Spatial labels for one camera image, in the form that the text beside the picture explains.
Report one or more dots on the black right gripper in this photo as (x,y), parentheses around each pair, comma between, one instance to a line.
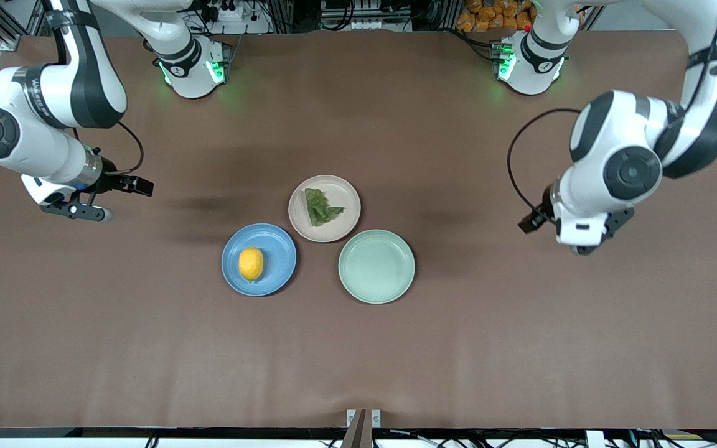
(110,179)

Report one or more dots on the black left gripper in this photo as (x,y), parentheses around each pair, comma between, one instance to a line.
(543,212)

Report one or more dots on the yellow lemon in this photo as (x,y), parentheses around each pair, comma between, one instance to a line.
(251,264)

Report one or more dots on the green lettuce leaf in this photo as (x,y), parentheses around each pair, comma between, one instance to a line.
(320,208)

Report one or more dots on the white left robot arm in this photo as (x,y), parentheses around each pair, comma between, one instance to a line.
(620,162)

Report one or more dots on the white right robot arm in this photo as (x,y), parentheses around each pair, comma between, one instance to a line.
(53,93)

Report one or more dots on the blue plate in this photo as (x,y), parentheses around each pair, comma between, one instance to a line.
(277,249)

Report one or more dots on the pale green plate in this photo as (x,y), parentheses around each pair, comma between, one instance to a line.
(376,266)

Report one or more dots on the beige plate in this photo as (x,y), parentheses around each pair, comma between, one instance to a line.
(343,190)

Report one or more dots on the white power strip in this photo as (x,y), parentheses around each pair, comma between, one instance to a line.
(228,11)

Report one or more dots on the orange snack bags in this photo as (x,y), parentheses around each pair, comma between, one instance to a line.
(489,15)

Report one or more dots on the aluminium frame post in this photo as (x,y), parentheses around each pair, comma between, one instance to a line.
(33,17)

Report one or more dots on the metal table edge bracket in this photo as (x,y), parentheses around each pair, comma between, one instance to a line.
(363,426)

